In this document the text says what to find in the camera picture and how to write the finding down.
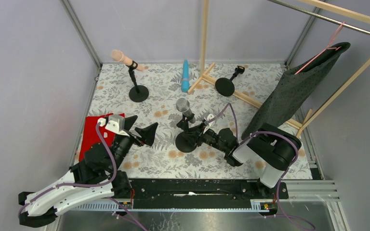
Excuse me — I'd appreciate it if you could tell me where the black mic stand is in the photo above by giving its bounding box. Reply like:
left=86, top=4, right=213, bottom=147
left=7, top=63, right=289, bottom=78
left=128, top=60, right=150, bottom=103
left=215, top=65, right=245, bottom=97
left=175, top=113, right=202, bottom=153

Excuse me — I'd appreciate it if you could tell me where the dark dotted hanging cloth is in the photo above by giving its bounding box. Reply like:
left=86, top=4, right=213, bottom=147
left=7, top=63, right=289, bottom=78
left=241, top=42, right=351, bottom=139

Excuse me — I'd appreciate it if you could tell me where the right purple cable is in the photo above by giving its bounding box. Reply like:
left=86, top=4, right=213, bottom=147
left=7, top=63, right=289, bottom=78
left=205, top=103, right=317, bottom=231

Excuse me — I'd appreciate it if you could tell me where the blue microphone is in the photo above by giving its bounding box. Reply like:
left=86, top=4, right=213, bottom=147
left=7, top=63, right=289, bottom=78
left=181, top=60, right=190, bottom=92

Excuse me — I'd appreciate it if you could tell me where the red folded shirt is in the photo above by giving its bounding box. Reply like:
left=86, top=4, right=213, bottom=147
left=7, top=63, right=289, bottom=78
left=79, top=113, right=116, bottom=162

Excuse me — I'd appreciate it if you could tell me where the wooden clothes rack frame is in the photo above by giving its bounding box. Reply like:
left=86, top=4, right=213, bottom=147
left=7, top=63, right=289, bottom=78
left=188, top=0, right=370, bottom=138

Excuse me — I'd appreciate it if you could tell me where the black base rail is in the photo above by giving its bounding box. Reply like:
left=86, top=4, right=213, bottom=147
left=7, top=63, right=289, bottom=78
left=113, top=179, right=289, bottom=209

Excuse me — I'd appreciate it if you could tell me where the purple cable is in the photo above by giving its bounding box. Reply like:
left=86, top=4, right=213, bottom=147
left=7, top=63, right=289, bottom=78
left=18, top=119, right=149, bottom=231
left=205, top=103, right=317, bottom=231

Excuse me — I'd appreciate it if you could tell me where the grey microphone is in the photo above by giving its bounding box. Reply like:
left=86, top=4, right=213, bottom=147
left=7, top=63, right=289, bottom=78
left=176, top=98, right=196, bottom=124

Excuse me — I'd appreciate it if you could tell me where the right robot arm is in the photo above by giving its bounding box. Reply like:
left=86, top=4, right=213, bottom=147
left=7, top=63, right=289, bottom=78
left=184, top=120, right=302, bottom=198

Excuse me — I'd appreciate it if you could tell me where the beige microphone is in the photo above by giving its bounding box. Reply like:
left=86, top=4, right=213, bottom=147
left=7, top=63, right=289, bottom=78
left=111, top=50, right=145, bottom=71

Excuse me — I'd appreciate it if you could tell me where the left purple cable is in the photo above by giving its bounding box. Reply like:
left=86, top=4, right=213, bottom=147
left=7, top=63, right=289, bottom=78
left=18, top=119, right=149, bottom=231

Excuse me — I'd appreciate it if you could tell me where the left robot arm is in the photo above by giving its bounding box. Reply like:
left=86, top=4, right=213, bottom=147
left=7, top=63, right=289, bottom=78
left=18, top=113, right=158, bottom=228

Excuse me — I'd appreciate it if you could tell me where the floral table mat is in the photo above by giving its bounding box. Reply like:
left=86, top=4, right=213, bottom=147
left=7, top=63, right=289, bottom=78
left=70, top=63, right=312, bottom=179

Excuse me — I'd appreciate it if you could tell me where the pink wire hanger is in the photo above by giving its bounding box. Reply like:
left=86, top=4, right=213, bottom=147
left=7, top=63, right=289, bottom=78
left=294, top=22, right=345, bottom=75

